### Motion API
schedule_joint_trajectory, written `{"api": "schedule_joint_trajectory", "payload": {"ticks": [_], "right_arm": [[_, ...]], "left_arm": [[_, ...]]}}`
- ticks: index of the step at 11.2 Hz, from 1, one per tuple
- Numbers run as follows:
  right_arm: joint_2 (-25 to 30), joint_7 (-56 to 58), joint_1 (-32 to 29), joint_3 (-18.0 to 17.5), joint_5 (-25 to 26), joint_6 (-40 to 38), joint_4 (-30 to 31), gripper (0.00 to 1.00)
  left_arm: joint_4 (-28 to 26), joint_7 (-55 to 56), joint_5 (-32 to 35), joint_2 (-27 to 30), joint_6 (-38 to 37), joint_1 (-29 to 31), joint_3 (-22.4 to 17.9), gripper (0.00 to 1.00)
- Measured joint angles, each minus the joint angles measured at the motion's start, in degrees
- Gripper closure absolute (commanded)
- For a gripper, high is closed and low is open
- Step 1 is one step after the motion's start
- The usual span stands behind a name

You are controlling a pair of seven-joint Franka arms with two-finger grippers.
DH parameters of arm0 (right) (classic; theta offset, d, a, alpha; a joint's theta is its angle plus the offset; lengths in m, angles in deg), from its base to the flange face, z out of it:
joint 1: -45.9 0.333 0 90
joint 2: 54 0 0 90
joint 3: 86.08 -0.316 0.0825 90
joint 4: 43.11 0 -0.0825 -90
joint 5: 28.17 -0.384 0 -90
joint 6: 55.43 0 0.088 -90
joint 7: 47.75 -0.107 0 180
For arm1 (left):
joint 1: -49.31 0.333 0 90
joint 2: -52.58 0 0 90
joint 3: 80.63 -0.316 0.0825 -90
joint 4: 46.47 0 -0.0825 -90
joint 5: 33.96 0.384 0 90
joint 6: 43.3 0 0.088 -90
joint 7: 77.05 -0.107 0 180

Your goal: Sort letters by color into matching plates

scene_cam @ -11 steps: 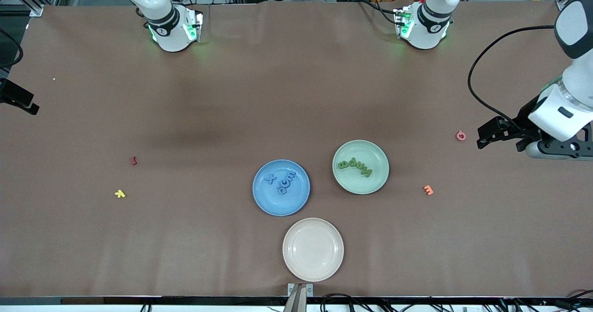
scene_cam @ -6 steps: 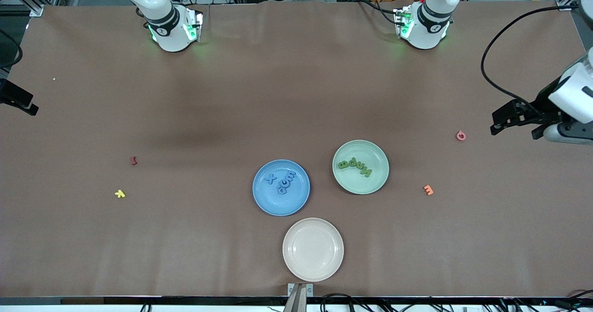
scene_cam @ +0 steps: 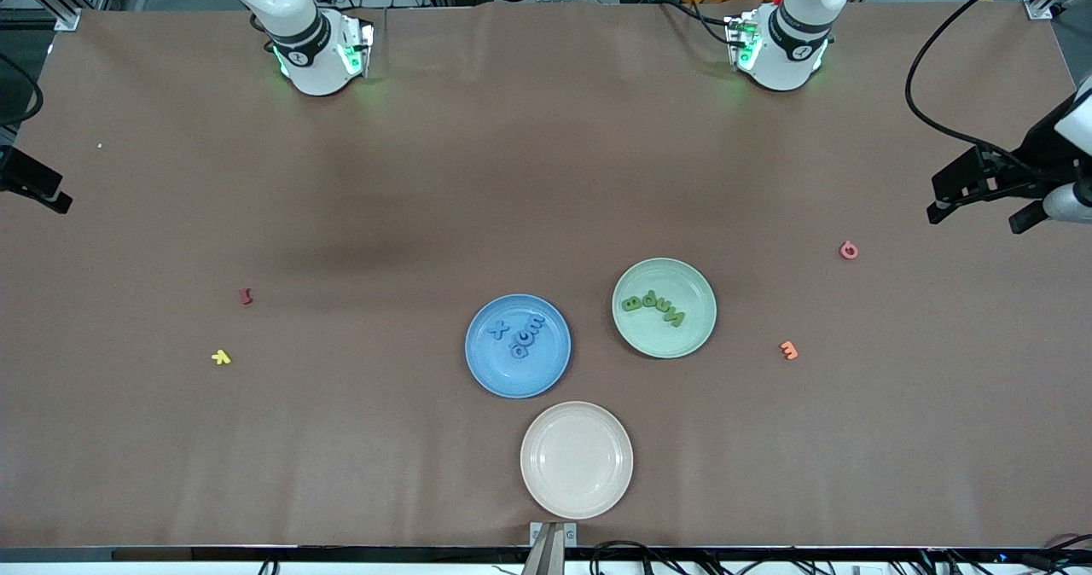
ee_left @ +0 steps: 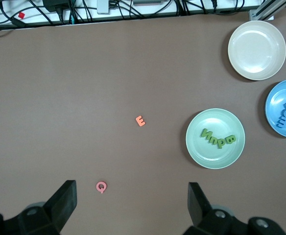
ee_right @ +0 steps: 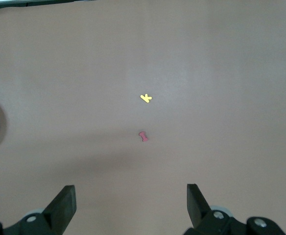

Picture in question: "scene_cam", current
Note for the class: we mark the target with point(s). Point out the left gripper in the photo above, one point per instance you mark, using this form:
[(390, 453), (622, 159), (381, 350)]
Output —
[(1037, 153)]

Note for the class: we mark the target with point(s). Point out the green letter N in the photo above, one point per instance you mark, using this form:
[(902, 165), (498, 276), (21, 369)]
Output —
[(675, 316)]

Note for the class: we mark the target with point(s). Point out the green letter P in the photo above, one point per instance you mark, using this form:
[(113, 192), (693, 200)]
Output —
[(650, 297)]

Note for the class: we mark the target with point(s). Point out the green letter B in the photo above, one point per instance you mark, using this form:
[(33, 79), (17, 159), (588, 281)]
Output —
[(631, 304)]

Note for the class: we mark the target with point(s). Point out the blue letter E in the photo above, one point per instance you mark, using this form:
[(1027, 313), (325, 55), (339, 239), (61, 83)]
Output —
[(536, 325)]

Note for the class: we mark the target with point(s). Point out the blue letter G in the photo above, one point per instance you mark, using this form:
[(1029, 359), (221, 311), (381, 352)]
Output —
[(526, 338)]

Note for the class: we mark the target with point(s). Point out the blue letter X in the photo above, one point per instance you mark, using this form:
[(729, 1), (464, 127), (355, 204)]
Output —
[(498, 329)]

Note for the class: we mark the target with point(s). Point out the blue letter a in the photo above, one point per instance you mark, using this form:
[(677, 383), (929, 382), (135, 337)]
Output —
[(518, 351)]

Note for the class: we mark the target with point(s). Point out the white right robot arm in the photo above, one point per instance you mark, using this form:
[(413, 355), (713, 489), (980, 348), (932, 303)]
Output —
[(299, 12)]

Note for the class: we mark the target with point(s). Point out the pink letter G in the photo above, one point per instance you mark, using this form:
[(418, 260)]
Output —
[(848, 250)]

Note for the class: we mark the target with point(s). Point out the yellow letter K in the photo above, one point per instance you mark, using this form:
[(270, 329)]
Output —
[(221, 357)]

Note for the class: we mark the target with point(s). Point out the green plate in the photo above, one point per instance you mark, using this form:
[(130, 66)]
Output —
[(665, 340)]

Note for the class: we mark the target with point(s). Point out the blue plate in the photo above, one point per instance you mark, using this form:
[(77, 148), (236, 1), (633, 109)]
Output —
[(537, 374)]

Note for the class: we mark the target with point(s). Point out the beige plate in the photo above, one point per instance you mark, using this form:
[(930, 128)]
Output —
[(577, 460)]

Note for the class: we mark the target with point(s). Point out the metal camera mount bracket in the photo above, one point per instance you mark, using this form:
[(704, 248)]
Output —
[(567, 534)]

